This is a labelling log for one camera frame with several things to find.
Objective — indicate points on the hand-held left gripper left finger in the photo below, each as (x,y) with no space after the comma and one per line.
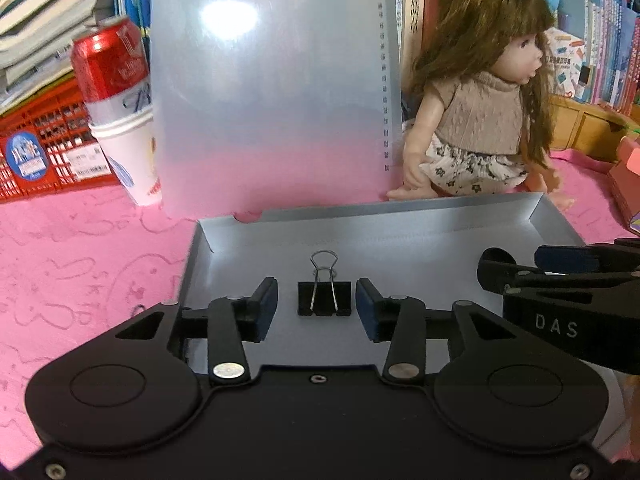
(265,310)

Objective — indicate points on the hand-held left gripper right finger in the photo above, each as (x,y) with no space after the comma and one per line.
(367,310)

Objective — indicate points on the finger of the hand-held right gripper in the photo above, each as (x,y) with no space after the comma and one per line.
(530,281)
(565,259)

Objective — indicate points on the black round cap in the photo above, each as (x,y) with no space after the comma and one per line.
(494,270)

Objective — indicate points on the black binder clip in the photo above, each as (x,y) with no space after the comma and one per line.
(320,300)

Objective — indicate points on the grey cardboard box tray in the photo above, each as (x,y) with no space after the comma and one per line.
(440,240)

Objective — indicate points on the pink cardboard toy box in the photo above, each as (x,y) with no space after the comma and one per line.
(627,180)

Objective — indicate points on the wooden shelf box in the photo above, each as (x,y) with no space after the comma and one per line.
(585,127)

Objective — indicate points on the brown-haired doll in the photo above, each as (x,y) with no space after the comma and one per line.
(475,105)

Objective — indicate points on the pink printed blanket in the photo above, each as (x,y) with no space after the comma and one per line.
(75,260)

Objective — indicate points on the colourful printed box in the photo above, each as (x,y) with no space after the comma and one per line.
(567,62)

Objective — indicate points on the white paper cup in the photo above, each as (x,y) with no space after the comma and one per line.
(132,160)

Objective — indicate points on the translucent plastic clipboard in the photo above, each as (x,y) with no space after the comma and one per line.
(260,100)

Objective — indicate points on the row of standing books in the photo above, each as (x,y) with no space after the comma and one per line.
(605,30)

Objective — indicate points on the red plastic basket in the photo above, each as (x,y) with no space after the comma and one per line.
(55,135)

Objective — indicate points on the red drink can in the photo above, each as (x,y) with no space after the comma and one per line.
(107,60)

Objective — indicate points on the stack of lying books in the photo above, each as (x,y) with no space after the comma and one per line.
(40,15)

